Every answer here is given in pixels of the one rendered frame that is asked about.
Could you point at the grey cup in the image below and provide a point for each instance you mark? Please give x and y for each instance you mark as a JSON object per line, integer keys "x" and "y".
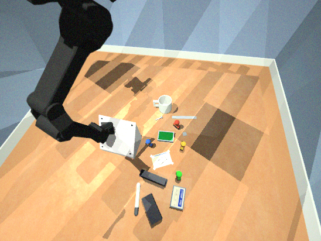
{"x": 164, "y": 103}

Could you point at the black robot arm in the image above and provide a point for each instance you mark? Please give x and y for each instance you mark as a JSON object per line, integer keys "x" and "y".
{"x": 85, "y": 26}

